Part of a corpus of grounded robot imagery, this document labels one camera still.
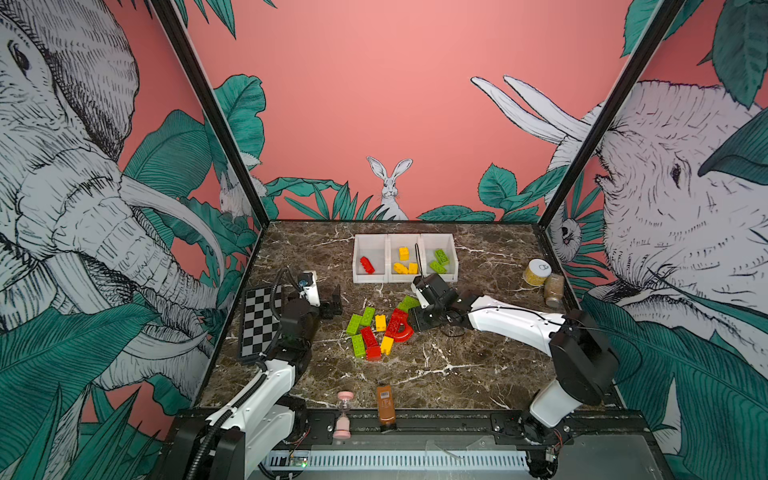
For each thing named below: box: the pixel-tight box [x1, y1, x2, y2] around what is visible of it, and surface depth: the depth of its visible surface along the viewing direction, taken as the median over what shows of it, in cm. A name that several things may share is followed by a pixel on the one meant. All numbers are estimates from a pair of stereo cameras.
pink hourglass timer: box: [333, 391, 354, 439], surface depth 75 cm
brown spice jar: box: [544, 273, 565, 308], surface depth 99 cm
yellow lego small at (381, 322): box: [375, 314, 387, 332], surface depth 92 cm
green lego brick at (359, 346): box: [352, 334, 366, 358], surface depth 88 cm
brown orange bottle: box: [377, 385, 397, 428], surface depth 76 cm
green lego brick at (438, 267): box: [430, 260, 448, 274], surface depth 109 cm
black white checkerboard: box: [239, 284, 282, 357], surface depth 90 cm
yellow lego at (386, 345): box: [380, 336, 394, 355], surface depth 88 cm
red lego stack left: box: [361, 326, 381, 361], surface depth 88 cm
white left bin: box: [352, 234, 389, 283], surface depth 105 cm
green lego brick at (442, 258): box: [434, 249, 450, 265], surface depth 109 cm
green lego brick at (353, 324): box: [346, 314, 363, 335], surface depth 92 cm
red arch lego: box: [385, 308, 415, 342], surface depth 92 cm
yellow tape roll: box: [524, 258, 552, 286], surface depth 103 cm
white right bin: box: [420, 233, 459, 283], surface depth 109 cm
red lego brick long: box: [360, 256, 375, 275], surface depth 107 cm
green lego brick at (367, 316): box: [360, 306, 375, 327], surface depth 95 cm
